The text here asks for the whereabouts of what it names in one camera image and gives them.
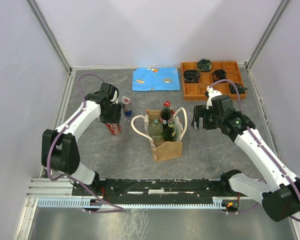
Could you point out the aluminium frame post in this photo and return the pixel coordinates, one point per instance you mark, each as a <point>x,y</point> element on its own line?
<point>38,14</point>
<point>283,5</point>

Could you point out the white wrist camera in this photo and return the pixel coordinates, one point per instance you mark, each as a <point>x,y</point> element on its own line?
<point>211,93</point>
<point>115,97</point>

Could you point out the rolled dark sock top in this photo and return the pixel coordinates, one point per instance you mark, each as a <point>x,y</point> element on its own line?
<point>204,65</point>

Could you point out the rolled black sock left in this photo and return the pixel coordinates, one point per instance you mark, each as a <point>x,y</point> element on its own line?
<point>191,76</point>

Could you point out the green glass bottle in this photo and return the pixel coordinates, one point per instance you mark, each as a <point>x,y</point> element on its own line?
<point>170,132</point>

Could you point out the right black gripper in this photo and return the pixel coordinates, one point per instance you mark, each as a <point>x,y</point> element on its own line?
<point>201,111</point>

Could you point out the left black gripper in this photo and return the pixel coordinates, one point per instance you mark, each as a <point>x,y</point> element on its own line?
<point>115,118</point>

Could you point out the rolled black sock middle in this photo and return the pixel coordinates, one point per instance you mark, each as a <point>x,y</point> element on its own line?
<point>218,75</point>

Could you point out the light blue cable duct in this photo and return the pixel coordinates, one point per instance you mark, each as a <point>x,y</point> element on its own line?
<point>87,203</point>

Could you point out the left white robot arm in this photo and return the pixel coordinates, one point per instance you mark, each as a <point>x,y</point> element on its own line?
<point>60,151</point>

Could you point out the right aluminium frame post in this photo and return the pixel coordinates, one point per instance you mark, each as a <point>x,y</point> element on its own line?
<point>283,5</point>

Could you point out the rolled dark sock right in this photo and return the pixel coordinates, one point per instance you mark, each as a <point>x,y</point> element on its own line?
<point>237,87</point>

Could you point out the rolled black sock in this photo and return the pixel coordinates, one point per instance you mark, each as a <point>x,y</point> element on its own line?
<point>218,75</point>
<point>191,76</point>

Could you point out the orange compartment tray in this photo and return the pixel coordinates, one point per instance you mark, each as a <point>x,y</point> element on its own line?
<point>196,91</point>

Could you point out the rolled dark sock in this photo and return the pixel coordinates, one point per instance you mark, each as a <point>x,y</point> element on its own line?
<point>204,65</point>
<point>237,87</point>

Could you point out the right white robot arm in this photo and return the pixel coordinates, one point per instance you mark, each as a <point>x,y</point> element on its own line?
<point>279,190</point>

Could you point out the glass cola bottle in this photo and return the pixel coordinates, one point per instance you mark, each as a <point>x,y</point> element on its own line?
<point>166,114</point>

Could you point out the red cola can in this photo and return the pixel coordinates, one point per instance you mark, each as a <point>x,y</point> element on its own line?
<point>114,128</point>

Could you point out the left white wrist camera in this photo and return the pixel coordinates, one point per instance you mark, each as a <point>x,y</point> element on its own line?
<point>115,97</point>

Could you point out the clear glass soda bottle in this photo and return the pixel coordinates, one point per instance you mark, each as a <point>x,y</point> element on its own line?
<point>155,131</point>

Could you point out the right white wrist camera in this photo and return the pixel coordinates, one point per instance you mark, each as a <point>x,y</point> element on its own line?
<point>211,93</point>

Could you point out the blue printed cloth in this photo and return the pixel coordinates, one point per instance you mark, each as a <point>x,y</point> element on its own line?
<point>156,79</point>

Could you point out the left aluminium frame post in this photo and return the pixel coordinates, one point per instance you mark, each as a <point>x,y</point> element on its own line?
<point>38,14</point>

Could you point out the blue silver energy drink can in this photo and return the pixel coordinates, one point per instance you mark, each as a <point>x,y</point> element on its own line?
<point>127,106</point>

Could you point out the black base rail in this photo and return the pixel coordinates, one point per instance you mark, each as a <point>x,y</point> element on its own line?
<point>163,191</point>

